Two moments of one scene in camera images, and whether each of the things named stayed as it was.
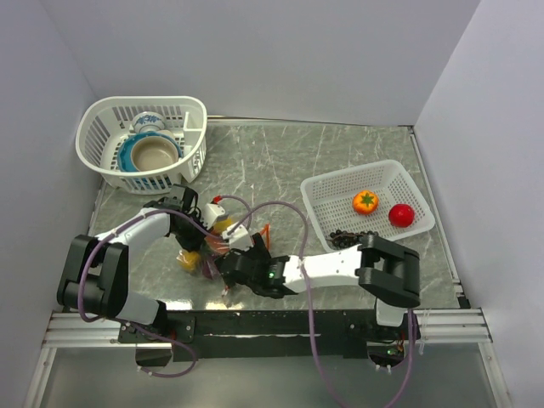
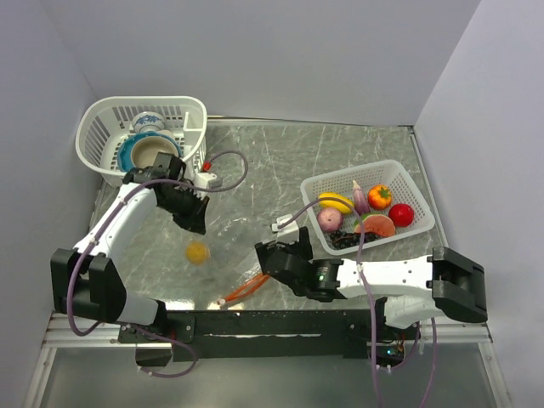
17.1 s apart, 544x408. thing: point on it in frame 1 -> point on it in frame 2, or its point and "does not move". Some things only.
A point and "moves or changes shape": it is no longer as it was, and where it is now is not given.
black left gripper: (192, 245) -> (195, 219)
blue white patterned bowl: (148, 121) does not move
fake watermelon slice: (218, 245) -> (377, 223)
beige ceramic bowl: (152, 151) does not move
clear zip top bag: (203, 259) moves or changes shape
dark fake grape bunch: (340, 239) does not move
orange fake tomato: (365, 202) -> (379, 196)
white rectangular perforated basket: (379, 198) does not move
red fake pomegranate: (401, 215) does not move
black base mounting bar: (278, 336) does not move
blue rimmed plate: (124, 154) does not move
